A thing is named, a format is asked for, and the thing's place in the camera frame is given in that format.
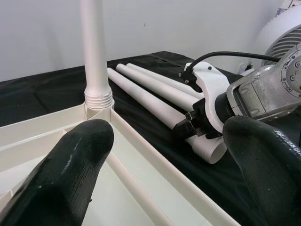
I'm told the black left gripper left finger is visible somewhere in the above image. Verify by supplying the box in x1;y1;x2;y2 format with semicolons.
0;119;115;226

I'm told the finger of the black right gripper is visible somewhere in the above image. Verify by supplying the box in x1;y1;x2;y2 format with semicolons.
173;117;196;139

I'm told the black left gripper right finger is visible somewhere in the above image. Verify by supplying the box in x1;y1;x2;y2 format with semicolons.
222;116;301;226

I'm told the white plastic table leg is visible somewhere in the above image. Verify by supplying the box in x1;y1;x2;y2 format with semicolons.
79;0;115;110
107;67;228;165
126;62;205;97
116;63;200;106

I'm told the white plastic table top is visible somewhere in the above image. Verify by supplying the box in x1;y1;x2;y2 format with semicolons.
0;103;236;226

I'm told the black table cloth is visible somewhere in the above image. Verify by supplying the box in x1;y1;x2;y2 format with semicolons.
0;50;301;226

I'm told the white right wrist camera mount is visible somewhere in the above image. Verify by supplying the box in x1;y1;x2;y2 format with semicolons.
178;61;233;132

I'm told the white wall socket black plug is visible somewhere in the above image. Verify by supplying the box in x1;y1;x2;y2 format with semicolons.
238;60;256;71

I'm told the white pedestal fan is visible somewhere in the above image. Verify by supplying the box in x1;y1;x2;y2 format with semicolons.
255;11;301;71

